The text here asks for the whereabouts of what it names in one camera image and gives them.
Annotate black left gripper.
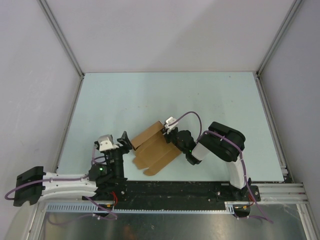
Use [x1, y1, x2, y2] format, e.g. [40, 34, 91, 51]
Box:
[106, 131, 132, 180]

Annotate brown cardboard paper box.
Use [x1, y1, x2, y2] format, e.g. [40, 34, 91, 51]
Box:
[130, 121, 182, 177]

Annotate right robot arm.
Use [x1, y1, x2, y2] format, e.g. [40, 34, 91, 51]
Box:
[161, 121, 249, 201]

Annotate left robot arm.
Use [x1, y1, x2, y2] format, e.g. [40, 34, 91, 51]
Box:
[5, 131, 133, 207]

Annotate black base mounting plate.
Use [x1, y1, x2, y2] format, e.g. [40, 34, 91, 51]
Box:
[92, 180, 250, 202]

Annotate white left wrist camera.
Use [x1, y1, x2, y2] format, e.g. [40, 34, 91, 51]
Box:
[97, 134, 119, 152]

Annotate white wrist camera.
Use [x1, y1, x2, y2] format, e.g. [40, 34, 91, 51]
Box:
[97, 134, 119, 152]
[163, 116, 179, 134]

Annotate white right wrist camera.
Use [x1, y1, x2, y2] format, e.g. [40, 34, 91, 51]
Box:
[163, 116, 179, 134]

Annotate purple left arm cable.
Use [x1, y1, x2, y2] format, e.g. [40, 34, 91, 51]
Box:
[5, 147, 119, 224]

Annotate grey slotted cable duct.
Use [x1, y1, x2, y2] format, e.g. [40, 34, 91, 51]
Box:
[44, 201, 236, 215]

